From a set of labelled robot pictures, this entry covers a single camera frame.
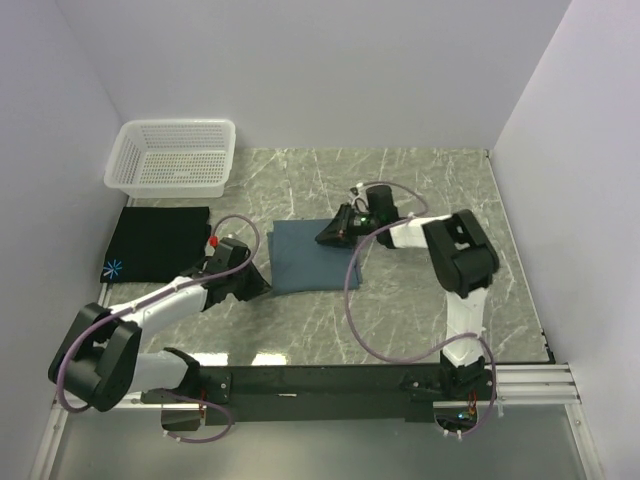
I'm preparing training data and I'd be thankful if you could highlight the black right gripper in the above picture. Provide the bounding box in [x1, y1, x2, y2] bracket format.
[315, 203, 380, 248]

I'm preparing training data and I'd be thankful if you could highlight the blue-grey t-shirt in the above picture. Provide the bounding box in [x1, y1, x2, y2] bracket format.
[267, 218, 353, 295]

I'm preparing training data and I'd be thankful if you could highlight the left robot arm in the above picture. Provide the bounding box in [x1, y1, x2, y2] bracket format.
[48, 237, 270, 412]

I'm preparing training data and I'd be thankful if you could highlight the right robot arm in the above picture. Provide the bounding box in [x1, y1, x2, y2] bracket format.
[315, 181, 500, 399]

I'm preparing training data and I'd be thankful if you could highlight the folded black t-shirt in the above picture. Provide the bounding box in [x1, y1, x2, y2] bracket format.
[100, 206, 211, 284]

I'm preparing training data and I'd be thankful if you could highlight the white plastic basket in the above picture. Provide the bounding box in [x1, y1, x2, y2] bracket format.
[103, 119, 236, 199]

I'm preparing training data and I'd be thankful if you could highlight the black base beam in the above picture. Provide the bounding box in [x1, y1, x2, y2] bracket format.
[139, 363, 501, 434]

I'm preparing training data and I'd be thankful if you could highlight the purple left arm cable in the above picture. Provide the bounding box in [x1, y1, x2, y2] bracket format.
[55, 213, 262, 446]

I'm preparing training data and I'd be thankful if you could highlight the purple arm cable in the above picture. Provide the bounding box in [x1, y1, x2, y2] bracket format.
[55, 213, 262, 446]
[344, 180, 499, 441]

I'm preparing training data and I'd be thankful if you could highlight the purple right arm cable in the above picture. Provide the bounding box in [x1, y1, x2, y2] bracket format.
[344, 180, 499, 441]

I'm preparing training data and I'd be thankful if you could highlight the aluminium rail frame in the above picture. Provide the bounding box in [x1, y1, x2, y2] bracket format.
[29, 149, 596, 480]

